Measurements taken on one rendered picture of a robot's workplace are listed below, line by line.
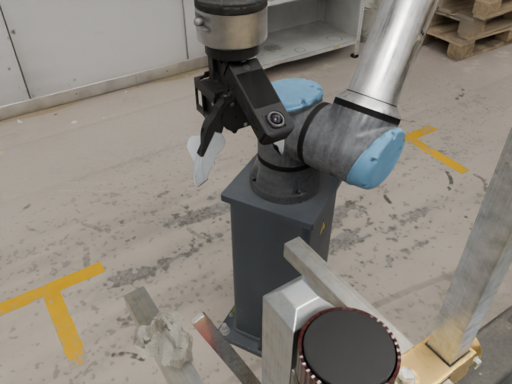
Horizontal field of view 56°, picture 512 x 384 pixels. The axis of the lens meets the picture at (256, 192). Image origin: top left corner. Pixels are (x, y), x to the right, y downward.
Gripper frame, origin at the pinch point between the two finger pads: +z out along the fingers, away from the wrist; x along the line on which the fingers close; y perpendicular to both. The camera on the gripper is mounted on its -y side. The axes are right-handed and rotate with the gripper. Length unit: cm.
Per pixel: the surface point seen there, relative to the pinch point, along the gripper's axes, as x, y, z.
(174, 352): 20.8, -18.2, 6.4
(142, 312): 21.5, -9.7, 7.7
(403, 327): -65, 4, 94
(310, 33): -181, 207, 81
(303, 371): 19.7, -39.1, -18.3
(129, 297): 22.1, -6.5, 7.7
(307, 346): 18.7, -38.2, -18.8
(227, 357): 18.8, -27.7, -3.6
